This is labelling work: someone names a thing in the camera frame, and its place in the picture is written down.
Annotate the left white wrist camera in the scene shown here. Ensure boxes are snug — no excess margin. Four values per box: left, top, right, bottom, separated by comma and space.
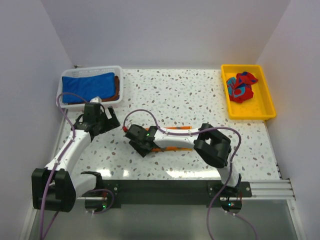
90, 96, 102, 104

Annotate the yellow plastic bin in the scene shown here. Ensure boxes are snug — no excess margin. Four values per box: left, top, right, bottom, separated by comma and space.
221, 64, 277, 121

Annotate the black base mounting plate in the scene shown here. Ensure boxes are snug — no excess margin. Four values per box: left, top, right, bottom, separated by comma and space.
74, 179, 253, 210

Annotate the brown towel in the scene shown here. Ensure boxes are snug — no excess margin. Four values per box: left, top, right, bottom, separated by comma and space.
62, 75, 120, 105

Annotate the orange cloth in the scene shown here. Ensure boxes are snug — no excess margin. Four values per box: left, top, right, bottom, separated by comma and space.
151, 126, 192, 153

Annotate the red and blue cloth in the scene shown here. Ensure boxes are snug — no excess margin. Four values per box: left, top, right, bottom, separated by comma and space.
226, 71, 258, 104

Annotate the white plastic laundry basket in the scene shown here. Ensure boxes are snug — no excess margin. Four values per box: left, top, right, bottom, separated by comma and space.
56, 65, 124, 107

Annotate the blue towel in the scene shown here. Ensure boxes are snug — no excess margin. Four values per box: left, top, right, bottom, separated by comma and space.
62, 72, 117, 102

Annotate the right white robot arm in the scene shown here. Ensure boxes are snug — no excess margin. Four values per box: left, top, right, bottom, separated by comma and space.
122, 123, 242, 197

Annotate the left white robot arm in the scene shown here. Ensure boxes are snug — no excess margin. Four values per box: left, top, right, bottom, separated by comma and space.
31, 102, 120, 213

